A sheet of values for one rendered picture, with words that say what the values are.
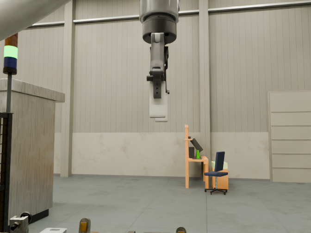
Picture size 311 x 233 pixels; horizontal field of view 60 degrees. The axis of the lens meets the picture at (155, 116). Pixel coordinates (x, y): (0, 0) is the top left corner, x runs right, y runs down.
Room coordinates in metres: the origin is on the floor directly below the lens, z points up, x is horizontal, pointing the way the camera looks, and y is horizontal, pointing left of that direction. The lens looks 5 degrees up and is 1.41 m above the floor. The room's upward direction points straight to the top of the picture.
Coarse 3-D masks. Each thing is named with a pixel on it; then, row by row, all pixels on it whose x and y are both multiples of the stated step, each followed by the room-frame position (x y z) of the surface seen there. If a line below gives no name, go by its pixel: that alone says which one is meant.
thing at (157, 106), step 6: (150, 84) 0.50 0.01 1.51; (162, 84) 0.50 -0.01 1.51; (150, 90) 0.50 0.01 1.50; (162, 90) 0.50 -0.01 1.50; (150, 96) 0.50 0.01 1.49; (162, 96) 0.50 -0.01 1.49; (150, 102) 0.50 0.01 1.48; (156, 102) 0.50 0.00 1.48; (162, 102) 0.50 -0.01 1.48; (150, 108) 0.50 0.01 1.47; (156, 108) 0.50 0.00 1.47; (162, 108) 0.50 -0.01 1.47; (150, 114) 0.50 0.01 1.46; (156, 114) 0.50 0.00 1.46; (162, 114) 0.50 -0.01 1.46
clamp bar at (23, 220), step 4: (24, 212) 0.72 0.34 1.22; (28, 212) 0.72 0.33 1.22; (16, 216) 0.69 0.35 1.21; (20, 216) 0.72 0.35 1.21; (24, 216) 0.71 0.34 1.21; (28, 216) 0.71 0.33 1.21; (12, 220) 0.68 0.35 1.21; (16, 220) 0.68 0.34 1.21; (20, 220) 0.67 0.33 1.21; (24, 220) 0.68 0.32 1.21; (28, 220) 0.71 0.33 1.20; (12, 224) 0.67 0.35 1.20; (16, 224) 0.67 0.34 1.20; (20, 224) 0.68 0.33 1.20; (24, 224) 0.68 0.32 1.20; (12, 228) 0.66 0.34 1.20; (16, 228) 0.67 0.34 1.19; (20, 228) 0.68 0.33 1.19; (24, 228) 0.68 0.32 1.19; (28, 228) 0.70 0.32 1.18; (12, 232) 0.68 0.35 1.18; (16, 232) 0.68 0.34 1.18; (20, 232) 0.68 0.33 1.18; (24, 232) 0.68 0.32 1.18; (28, 232) 0.70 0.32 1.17
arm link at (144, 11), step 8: (144, 0) 0.54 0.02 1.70; (152, 0) 0.53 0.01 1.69; (160, 0) 0.53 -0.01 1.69; (168, 0) 0.53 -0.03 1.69; (176, 0) 0.55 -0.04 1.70; (144, 8) 0.54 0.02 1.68; (152, 8) 0.53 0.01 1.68; (160, 8) 0.53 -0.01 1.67; (168, 8) 0.53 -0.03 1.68; (176, 8) 0.55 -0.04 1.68; (144, 16) 0.55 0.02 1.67; (152, 16) 0.55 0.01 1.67; (160, 16) 0.54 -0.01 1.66; (168, 16) 0.55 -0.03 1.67; (176, 16) 0.55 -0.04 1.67
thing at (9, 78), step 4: (4, 68) 1.49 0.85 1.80; (8, 68) 1.49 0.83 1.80; (12, 68) 1.50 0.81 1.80; (4, 72) 1.50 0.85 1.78; (8, 72) 1.49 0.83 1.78; (12, 72) 1.50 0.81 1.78; (16, 72) 1.53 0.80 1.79; (8, 76) 1.51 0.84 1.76; (8, 80) 1.51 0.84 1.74; (8, 84) 1.51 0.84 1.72; (8, 88) 1.51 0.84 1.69; (8, 92) 1.51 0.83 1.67; (8, 96) 1.51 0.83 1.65; (8, 100) 1.51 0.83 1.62; (8, 104) 1.51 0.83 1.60; (8, 108) 1.52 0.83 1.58; (4, 112) 1.50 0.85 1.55; (8, 112) 1.50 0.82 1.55
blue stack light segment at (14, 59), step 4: (8, 56) 1.49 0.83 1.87; (4, 60) 1.50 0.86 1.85; (8, 60) 1.49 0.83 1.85; (12, 60) 1.50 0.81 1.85; (16, 60) 1.52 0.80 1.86; (4, 64) 1.50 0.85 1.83; (8, 64) 1.49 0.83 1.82; (12, 64) 1.50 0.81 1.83; (16, 64) 1.53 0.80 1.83; (16, 68) 1.53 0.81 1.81
